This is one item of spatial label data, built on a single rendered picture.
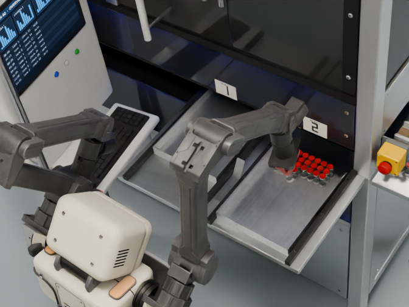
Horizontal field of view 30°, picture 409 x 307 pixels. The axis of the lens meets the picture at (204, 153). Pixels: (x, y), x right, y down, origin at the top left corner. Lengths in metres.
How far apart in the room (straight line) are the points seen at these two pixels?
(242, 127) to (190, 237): 0.28
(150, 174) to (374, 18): 0.94
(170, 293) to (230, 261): 1.51
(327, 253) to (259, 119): 1.24
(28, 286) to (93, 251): 1.68
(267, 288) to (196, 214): 1.61
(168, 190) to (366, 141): 0.64
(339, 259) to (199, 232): 1.25
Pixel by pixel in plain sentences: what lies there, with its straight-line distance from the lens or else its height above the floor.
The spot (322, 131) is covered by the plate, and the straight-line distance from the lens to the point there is 2.39.
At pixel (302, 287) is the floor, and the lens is 3.24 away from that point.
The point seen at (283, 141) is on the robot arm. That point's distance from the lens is 1.99.
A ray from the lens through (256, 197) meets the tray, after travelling 2.40.
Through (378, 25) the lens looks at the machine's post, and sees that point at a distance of 2.00.
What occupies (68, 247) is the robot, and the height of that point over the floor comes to 1.32.
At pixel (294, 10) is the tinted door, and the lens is 2.14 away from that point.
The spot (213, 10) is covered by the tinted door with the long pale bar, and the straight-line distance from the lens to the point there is 2.34.
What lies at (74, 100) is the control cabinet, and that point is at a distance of 2.73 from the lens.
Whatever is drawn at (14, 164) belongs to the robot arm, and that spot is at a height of 1.57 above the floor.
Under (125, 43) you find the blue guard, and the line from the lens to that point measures 2.76.
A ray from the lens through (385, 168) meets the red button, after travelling 2.31.
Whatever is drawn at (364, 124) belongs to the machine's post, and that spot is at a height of 1.12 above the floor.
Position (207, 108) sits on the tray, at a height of 0.88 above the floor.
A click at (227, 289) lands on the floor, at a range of 3.26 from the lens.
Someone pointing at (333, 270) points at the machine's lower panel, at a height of 0.25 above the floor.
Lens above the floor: 2.79
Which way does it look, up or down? 49 degrees down
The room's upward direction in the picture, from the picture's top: 10 degrees counter-clockwise
